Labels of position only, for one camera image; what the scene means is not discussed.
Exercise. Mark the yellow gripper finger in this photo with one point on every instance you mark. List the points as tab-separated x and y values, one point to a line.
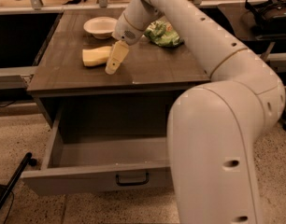
117	55

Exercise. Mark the yellow sponge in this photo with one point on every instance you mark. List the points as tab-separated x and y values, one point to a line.
94	57

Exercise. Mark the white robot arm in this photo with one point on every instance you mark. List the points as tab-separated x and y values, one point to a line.
211	128

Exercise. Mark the open grey top drawer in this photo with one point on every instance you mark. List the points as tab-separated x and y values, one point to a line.
95	137

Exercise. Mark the white bowl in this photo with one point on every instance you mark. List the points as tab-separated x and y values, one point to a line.
100	27

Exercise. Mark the green chip bag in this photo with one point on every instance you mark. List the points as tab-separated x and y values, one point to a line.
162	34

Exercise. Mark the black stand leg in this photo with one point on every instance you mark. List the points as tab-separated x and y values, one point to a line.
5	190

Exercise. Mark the black headset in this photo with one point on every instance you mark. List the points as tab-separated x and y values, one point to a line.
269	15

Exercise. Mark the black drawer handle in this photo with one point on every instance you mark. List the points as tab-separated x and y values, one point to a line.
131	180

